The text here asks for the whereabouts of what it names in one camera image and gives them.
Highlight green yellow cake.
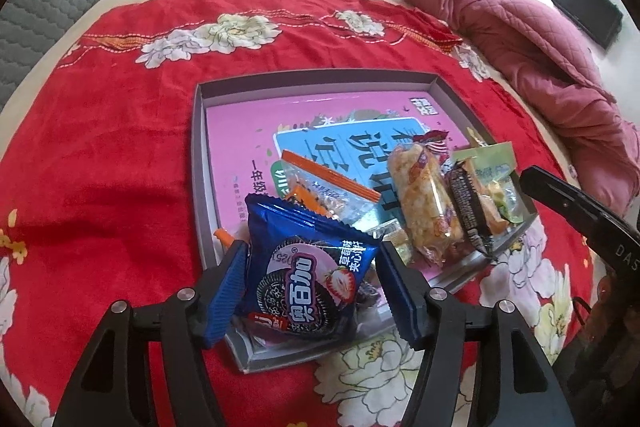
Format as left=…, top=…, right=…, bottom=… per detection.
left=452, top=142, right=523, bottom=225

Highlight brown snickers bar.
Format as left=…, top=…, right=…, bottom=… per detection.
left=446, top=161, right=494, bottom=258

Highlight clear pack yellow puffs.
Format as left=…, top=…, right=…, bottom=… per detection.
left=387, top=143, right=464, bottom=267

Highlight red cow milk candy stick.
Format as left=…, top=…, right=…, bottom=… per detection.
left=412, top=130, right=449, bottom=165

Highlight clear pack round cracker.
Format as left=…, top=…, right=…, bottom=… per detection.
left=369, top=219, right=413, bottom=265

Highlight blue cookie packet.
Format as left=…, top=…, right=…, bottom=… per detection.
left=238, top=194, right=381, bottom=339

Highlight orange pack fried snack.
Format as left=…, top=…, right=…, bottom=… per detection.
left=214, top=148, right=382, bottom=251

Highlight gold wafer snack bar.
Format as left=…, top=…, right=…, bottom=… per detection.
left=466, top=128, right=488, bottom=147

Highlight person's right hand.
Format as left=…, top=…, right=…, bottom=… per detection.
left=582, top=271, right=631, bottom=345

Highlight pink quilted blanket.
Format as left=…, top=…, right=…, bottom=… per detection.
left=405, top=0, right=639, bottom=216

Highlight red floral cloth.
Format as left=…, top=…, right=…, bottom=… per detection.
left=1, top=0, right=593, bottom=426

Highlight silver wrapped chocolate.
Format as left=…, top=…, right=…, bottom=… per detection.
left=355, top=279, right=382, bottom=314

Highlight black television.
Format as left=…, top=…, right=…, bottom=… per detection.
left=550, top=0, right=623, bottom=50

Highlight pink book blue title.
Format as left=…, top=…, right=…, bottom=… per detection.
left=204, top=90, right=482, bottom=348

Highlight shallow grey cardboard box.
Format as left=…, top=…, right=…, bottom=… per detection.
left=190, top=68, right=542, bottom=375

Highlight black cable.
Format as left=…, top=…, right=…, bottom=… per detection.
left=569, top=296, right=597, bottom=338

